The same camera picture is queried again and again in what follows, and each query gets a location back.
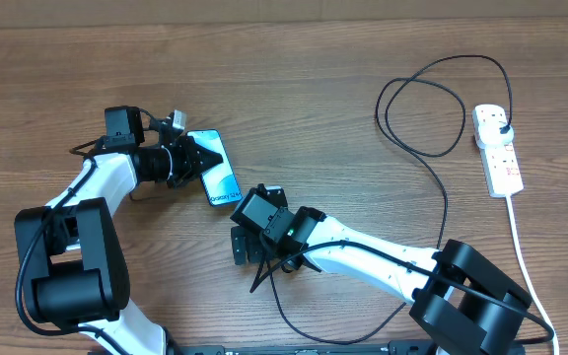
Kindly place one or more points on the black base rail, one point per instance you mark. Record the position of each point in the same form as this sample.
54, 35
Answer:
396, 347

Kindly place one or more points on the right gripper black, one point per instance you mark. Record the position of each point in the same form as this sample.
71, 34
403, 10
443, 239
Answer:
261, 252

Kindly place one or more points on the white charger plug adapter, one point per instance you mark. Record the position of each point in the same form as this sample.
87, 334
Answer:
490, 135

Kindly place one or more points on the white power strip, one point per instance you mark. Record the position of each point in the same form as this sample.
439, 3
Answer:
500, 164

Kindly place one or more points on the blue Galaxy smartphone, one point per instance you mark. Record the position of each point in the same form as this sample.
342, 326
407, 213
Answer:
220, 183

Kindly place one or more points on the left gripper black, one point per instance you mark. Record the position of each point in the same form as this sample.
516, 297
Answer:
191, 168

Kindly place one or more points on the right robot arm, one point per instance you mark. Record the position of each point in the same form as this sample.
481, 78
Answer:
465, 303

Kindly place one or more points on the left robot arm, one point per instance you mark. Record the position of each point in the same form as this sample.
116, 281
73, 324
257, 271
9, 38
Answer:
72, 276

